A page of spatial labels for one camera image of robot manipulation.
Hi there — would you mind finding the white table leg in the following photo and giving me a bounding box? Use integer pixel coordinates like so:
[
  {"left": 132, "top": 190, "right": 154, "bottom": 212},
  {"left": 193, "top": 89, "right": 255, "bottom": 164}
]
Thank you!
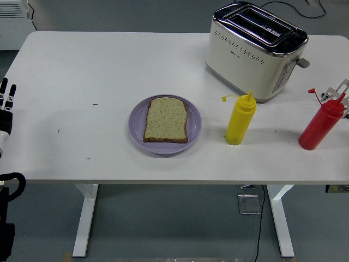
[
  {"left": 72, "top": 183, "right": 99, "bottom": 258},
  {"left": 266, "top": 184, "right": 296, "bottom": 259}
]

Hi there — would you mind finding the metal floor socket plate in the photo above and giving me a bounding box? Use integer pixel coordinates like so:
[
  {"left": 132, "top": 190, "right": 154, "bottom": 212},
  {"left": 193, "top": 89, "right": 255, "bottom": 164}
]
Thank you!
[{"left": 237, "top": 194, "right": 262, "bottom": 216}]

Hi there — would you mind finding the red squeeze bottle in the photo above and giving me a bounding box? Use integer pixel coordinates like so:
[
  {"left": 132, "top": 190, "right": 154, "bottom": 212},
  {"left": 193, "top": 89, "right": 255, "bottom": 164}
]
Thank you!
[{"left": 298, "top": 87, "right": 347, "bottom": 151}]

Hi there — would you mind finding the silver metal rack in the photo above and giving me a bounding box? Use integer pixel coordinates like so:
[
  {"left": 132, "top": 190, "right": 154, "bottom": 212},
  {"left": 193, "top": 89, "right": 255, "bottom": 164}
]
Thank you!
[{"left": 320, "top": 79, "right": 349, "bottom": 120}]

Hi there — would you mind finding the black toaster power cord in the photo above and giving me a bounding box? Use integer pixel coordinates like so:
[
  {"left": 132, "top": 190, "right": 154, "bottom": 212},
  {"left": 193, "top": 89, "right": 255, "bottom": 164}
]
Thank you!
[{"left": 257, "top": 0, "right": 327, "bottom": 19}]

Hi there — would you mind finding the white ribbed appliance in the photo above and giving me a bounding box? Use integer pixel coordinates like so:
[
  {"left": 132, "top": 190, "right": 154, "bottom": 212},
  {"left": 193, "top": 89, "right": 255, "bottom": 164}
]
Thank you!
[{"left": 0, "top": 0, "right": 31, "bottom": 51}]

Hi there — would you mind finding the yellow squeeze bottle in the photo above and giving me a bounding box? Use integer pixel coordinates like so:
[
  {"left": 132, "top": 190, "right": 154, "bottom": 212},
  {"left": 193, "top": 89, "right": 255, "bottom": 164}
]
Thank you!
[{"left": 221, "top": 91, "right": 257, "bottom": 146}]

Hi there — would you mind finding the black table control box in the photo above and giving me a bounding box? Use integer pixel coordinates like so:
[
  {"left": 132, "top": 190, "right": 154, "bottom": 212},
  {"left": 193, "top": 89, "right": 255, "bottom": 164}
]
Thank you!
[{"left": 325, "top": 184, "right": 349, "bottom": 194}]

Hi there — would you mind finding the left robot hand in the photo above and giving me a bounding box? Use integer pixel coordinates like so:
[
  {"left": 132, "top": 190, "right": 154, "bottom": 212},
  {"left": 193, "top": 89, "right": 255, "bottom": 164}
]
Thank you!
[{"left": 0, "top": 78, "right": 17, "bottom": 159}]

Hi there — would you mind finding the black hanging cable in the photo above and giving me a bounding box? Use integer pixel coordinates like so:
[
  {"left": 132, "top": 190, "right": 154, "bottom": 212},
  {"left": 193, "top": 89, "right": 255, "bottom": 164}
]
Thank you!
[{"left": 254, "top": 185, "right": 267, "bottom": 262}]

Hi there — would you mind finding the slice of bread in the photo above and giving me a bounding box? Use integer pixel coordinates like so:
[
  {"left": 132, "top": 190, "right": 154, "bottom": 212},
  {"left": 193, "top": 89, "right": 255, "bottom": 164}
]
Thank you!
[{"left": 143, "top": 97, "right": 189, "bottom": 144}]

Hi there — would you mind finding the purple plate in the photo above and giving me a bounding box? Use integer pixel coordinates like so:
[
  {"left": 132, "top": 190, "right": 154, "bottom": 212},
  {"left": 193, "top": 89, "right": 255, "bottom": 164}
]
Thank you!
[{"left": 128, "top": 94, "right": 203, "bottom": 156}]

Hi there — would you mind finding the cream and chrome toaster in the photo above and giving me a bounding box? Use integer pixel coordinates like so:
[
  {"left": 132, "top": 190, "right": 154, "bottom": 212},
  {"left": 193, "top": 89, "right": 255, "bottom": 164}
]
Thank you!
[{"left": 206, "top": 1, "right": 311, "bottom": 103}]

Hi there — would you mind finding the thin black cable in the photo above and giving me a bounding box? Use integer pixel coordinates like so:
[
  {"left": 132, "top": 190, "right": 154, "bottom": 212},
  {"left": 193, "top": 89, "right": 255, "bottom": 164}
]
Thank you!
[{"left": 27, "top": 4, "right": 38, "bottom": 32}]

